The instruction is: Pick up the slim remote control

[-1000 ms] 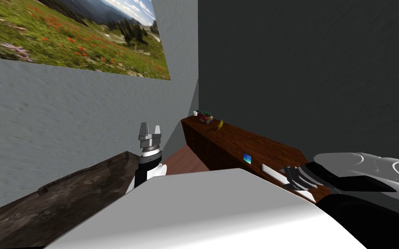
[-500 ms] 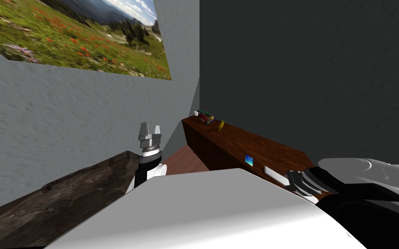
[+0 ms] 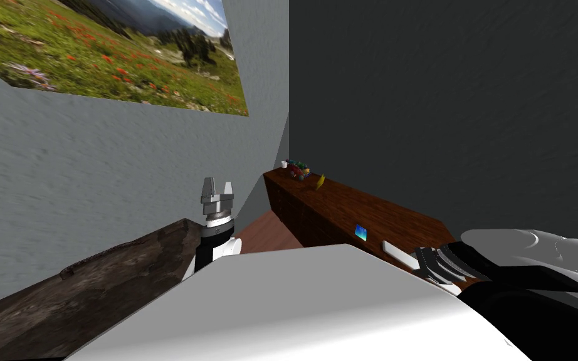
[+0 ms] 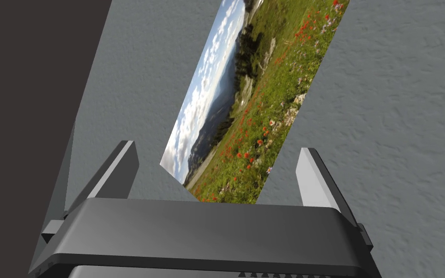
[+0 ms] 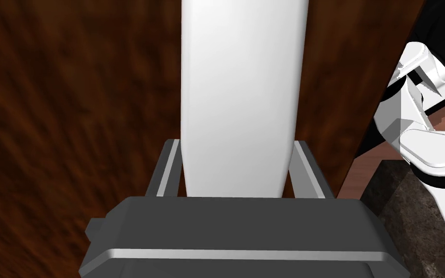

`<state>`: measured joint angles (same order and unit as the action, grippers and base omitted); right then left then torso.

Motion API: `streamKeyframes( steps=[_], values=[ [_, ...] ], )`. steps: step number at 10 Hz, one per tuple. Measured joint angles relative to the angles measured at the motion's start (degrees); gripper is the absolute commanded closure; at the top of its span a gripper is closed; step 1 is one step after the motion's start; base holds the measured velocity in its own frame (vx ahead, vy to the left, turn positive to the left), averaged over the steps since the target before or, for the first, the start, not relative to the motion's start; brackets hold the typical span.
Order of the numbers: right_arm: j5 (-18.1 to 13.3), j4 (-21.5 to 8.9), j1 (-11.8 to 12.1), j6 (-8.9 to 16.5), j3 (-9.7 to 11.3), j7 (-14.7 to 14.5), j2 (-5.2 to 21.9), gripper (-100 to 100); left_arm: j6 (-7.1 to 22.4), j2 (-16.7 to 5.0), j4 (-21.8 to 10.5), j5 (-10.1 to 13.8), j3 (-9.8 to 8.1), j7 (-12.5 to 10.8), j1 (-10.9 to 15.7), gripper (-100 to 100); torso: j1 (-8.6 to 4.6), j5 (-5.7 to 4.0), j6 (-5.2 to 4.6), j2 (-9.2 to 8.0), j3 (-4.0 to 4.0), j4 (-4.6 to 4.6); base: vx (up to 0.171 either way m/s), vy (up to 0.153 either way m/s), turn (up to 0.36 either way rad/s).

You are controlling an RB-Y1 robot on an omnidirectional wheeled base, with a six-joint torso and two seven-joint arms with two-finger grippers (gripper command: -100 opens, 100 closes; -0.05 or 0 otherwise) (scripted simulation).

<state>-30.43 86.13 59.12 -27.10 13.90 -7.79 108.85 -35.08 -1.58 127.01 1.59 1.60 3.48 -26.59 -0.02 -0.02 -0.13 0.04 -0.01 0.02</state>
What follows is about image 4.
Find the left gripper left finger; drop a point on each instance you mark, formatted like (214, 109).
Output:
(115, 174)

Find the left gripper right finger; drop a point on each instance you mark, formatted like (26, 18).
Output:
(317, 181)

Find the flower meadow landscape picture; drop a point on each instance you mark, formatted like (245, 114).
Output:
(245, 104)

